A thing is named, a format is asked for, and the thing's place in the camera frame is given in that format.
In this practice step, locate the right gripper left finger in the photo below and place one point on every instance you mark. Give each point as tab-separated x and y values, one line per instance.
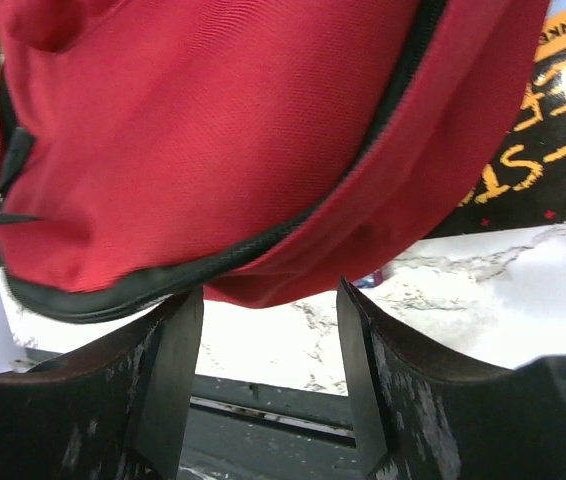
115	408

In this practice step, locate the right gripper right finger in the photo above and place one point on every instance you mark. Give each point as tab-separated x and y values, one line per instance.
421	410

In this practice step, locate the red backpack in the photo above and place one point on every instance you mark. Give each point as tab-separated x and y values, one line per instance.
261	150

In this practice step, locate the treehouse storey book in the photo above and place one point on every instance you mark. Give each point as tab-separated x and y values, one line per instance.
525	184

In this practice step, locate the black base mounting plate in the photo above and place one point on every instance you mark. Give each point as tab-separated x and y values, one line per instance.
238	430

